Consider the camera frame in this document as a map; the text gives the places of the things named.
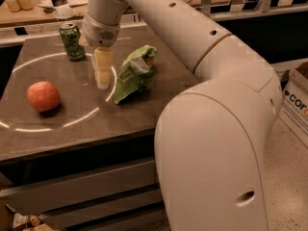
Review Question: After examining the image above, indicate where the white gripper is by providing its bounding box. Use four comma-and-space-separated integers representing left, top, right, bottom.
83, 13, 120, 90

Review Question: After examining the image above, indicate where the red apple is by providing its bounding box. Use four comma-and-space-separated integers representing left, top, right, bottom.
27, 81, 61, 112

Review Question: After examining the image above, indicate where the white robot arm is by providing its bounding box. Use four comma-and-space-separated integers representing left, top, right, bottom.
84, 0, 282, 231

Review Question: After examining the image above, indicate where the green rice chip bag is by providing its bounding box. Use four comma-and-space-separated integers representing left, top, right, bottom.
113, 45, 157, 104

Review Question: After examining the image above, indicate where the green soda can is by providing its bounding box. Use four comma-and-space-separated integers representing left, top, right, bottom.
59, 23, 86, 61

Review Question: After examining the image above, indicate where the white bowl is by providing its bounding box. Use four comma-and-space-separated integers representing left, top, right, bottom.
53, 7, 75, 19

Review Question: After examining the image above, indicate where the black power adapter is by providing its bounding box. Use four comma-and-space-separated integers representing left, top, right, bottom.
51, 0, 67, 7

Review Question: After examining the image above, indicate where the grey drawer cabinet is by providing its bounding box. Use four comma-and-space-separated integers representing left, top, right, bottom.
0, 27, 196, 231

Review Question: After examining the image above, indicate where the jar with orange contents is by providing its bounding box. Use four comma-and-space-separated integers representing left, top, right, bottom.
5, 0, 21, 13

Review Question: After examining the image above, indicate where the cardboard box with lettering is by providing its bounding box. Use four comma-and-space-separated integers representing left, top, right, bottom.
279, 62, 308, 146

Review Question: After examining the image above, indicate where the metal railing frame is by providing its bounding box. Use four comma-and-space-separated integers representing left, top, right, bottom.
0, 0, 308, 46

